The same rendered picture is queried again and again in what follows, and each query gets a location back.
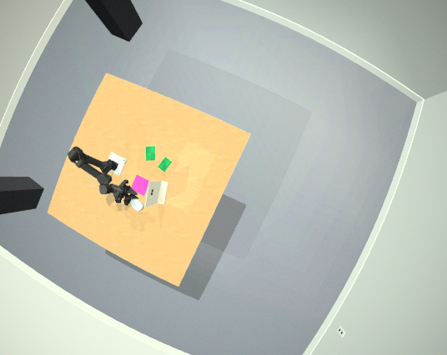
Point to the magenta square mat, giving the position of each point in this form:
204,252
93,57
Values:
140,185

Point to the green flat strip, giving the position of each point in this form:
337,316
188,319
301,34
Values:
164,164

